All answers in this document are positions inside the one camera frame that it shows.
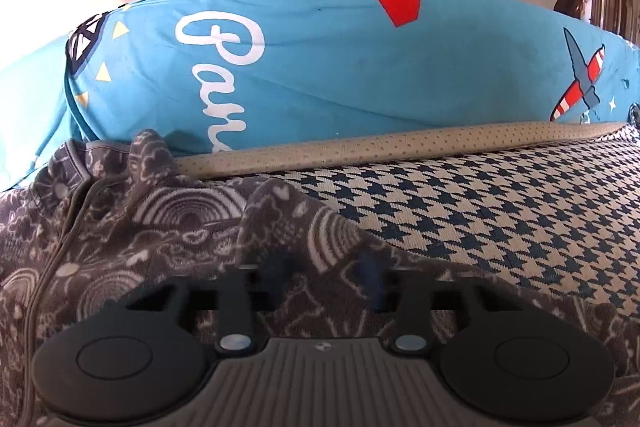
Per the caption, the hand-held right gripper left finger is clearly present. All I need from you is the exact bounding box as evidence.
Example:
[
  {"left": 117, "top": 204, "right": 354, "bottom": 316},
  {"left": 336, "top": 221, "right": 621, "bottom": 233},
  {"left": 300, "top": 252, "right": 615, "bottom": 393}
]
[{"left": 122, "top": 257, "right": 298, "bottom": 354}]

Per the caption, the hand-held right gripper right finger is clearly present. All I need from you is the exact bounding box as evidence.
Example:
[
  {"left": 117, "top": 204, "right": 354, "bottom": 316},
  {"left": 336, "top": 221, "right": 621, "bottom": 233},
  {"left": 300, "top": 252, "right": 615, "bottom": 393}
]
[{"left": 352, "top": 252, "right": 508, "bottom": 353}]

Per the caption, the grey doodle-print fleece jacket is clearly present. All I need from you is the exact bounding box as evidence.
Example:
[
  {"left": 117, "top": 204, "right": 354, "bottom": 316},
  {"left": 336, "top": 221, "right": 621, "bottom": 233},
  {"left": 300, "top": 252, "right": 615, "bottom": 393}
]
[{"left": 0, "top": 129, "right": 640, "bottom": 427}]

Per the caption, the houndstooth sofa cover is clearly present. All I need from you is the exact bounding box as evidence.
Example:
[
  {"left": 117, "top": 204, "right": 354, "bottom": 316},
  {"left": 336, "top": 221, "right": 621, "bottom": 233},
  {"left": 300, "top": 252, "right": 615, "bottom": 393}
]
[{"left": 172, "top": 119, "right": 640, "bottom": 323}]

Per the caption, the blue cushion with white script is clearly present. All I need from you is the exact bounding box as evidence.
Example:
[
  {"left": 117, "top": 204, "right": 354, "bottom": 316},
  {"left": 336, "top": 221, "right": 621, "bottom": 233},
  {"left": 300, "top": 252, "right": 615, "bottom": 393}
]
[{"left": 60, "top": 0, "right": 640, "bottom": 155}]

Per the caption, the dark round-back chair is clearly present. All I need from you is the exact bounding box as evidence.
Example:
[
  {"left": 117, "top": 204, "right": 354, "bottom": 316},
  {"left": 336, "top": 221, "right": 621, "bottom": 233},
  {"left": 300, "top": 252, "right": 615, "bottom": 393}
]
[{"left": 552, "top": 0, "right": 587, "bottom": 20}]

